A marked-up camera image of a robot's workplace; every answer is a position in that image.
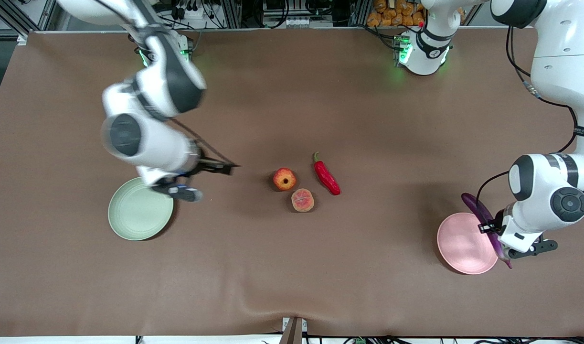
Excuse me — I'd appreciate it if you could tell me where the purple long eggplant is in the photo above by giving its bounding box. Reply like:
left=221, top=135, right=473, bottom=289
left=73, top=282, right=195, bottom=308
left=461, top=193, right=513, bottom=269

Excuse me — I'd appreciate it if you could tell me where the red apple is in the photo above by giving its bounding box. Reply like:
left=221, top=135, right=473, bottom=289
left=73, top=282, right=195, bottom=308
left=273, top=168, right=297, bottom=191

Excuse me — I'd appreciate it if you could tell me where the pink orange peach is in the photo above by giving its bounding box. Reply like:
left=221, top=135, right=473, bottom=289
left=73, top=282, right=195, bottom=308
left=291, top=189, right=315, bottom=213

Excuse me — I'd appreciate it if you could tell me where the red chili pepper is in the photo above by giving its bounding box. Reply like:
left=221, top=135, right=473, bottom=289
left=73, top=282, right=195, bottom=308
left=313, top=152, right=341, bottom=196

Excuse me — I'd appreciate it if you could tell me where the pink round plate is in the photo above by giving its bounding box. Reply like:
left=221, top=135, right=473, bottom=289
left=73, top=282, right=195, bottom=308
left=437, top=213, right=500, bottom=275

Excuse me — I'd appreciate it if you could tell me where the light green round plate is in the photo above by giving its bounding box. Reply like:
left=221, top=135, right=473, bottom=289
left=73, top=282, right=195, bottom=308
left=108, top=176, right=174, bottom=241

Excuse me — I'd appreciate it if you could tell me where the brown table cover cloth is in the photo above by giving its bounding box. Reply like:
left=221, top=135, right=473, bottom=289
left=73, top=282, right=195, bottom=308
left=0, top=25, right=584, bottom=338

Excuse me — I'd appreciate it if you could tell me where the white power strip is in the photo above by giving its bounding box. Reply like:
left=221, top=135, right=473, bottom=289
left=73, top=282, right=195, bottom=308
left=170, top=4, right=212, bottom=21

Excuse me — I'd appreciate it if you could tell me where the white electronics box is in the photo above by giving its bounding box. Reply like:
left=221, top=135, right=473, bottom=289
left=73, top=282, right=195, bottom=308
left=262, top=0, right=321, bottom=28

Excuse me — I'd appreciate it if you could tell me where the pile of orange objects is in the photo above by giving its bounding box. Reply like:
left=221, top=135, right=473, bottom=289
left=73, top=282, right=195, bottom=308
left=367, top=0, right=426, bottom=27

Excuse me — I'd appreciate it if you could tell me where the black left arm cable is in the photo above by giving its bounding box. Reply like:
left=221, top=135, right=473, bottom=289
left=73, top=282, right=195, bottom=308
left=476, top=25, right=580, bottom=225

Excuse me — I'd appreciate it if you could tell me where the aluminium frame post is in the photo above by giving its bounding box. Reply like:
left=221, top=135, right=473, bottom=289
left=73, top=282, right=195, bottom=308
left=219, top=0, right=242, bottom=28

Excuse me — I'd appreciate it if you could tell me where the grey metal table bracket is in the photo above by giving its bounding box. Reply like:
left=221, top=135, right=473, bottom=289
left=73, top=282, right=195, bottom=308
left=278, top=317, right=308, bottom=344

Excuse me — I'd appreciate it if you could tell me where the aluminium frame rail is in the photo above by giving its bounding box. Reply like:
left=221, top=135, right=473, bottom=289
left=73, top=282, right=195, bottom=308
left=0, top=0, right=58, bottom=32

